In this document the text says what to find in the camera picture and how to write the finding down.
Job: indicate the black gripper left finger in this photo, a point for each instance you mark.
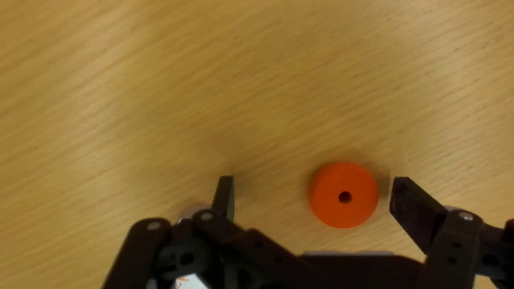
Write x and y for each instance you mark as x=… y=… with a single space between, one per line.
x=213 y=251

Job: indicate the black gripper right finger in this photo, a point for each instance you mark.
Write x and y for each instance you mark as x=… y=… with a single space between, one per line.
x=459 y=251

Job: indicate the orange round token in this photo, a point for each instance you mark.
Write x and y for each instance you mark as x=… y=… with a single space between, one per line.
x=330 y=211

